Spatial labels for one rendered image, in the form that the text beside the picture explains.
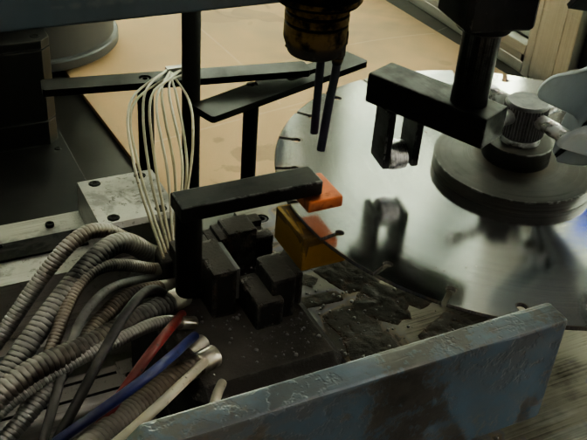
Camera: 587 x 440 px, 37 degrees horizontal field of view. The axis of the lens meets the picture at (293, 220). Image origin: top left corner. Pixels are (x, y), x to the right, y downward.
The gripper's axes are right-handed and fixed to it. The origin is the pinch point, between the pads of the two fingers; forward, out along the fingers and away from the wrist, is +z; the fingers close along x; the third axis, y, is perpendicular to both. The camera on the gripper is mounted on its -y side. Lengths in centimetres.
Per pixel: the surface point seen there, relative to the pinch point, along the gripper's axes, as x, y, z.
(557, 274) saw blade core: 8.8, 5.4, 0.5
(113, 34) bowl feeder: -53, 9, 57
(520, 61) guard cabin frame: -41, -43, 39
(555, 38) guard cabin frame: -39, -42, 31
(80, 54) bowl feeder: -48, 14, 55
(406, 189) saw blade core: -0.3, 9.4, 6.6
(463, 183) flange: 0.4, 6.5, 4.4
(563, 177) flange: 1.0, -0.2, 2.3
